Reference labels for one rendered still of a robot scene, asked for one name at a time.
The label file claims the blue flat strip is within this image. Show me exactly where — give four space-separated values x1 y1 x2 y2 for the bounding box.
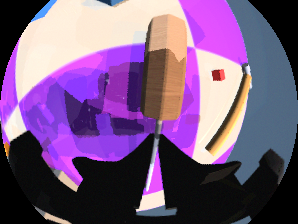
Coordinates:
31 0 57 22

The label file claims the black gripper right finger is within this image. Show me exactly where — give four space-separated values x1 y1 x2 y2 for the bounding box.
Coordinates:
157 133 242 210

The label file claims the small red cube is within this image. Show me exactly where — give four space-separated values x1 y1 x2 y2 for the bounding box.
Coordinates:
212 69 225 81

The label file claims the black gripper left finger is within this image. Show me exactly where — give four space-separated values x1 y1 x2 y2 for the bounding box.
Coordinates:
72 132 154 209

